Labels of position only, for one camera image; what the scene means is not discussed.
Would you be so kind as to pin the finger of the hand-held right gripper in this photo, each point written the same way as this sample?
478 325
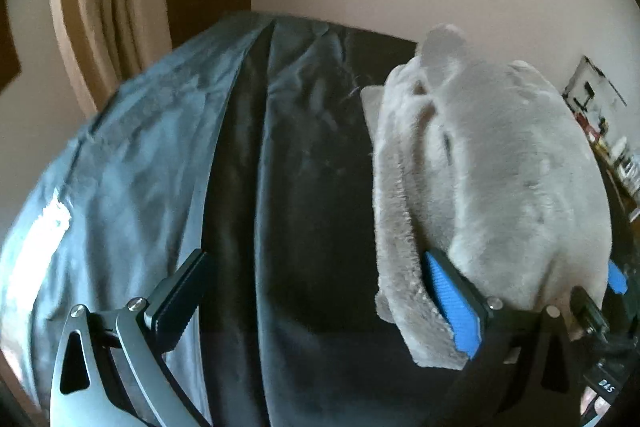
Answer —
590 309
617 279

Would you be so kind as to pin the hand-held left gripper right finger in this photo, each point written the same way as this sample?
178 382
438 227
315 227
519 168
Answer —
452 302

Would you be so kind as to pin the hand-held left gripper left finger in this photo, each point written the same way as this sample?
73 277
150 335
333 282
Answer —
175 302

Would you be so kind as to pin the grey fleece garment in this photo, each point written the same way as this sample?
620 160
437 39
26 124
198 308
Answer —
500 157

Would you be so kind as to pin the person's right hand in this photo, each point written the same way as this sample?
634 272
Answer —
597 407

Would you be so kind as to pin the cluttered wooden desk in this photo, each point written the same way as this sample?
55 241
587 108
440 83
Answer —
634 213

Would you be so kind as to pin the white cup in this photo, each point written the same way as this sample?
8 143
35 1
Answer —
621 146

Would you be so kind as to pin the red box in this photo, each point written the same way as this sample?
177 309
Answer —
584 121

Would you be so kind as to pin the beige curtain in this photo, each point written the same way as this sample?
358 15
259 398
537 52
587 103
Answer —
110 7

